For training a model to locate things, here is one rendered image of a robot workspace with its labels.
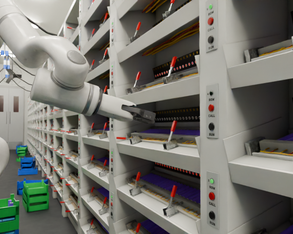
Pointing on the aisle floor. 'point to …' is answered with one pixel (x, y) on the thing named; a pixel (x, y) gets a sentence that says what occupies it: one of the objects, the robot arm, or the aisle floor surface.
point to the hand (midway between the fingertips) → (145, 117)
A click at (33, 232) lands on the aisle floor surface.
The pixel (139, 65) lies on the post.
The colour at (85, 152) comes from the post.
